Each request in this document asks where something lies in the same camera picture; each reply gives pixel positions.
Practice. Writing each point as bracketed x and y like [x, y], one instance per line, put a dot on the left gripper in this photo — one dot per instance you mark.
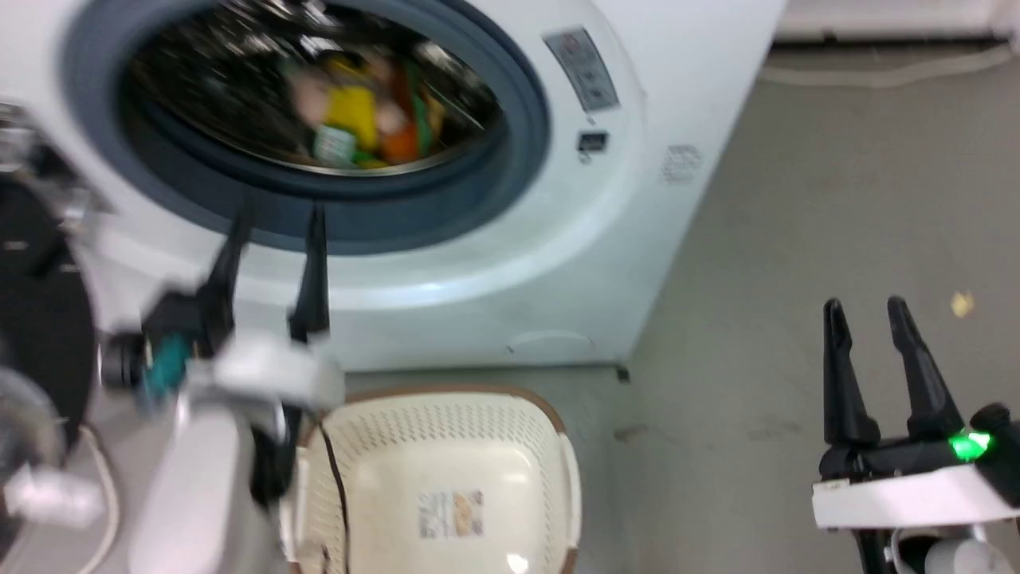
[263, 367]

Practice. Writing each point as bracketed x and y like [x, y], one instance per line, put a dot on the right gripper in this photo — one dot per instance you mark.
[908, 490]

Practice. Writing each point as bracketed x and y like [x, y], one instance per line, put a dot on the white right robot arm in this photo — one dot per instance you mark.
[956, 554]

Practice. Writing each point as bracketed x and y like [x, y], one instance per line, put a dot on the pink plush toy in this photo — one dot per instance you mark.
[307, 97]

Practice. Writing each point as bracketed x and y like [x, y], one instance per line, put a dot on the yellow plush toy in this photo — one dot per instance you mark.
[353, 112]

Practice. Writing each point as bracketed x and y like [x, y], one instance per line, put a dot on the orange plush toy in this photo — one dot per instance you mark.
[398, 142]

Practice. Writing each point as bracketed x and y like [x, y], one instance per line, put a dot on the cream perforated laundry basket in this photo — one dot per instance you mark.
[446, 446]

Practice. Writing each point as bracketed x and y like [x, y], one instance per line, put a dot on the printed sticker in basket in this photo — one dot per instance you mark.
[452, 513]

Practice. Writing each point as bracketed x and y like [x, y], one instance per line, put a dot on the white front-load washing machine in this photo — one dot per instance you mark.
[661, 96]

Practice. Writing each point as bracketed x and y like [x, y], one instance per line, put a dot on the small yellow floor scrap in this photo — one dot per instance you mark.
[963, 304]

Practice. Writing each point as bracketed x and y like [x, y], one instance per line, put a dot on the black round washer door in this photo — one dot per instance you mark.
[36, 303]

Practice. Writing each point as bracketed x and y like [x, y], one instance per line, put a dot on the black washer foot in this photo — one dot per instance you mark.
[622, 373]

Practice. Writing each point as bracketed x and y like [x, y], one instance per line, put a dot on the round washer filter cover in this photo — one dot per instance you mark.
[551, 344]

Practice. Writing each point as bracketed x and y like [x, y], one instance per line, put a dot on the grey rubber door gasket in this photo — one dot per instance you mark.
[526, 119]

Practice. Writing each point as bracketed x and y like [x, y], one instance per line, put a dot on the black door latch slot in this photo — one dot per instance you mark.
[592, 143]

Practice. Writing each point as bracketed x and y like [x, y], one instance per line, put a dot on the grey washer info label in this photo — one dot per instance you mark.
[582, 68]

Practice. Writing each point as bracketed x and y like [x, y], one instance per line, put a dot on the white wall baseboard unit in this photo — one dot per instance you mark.
[884, 17]

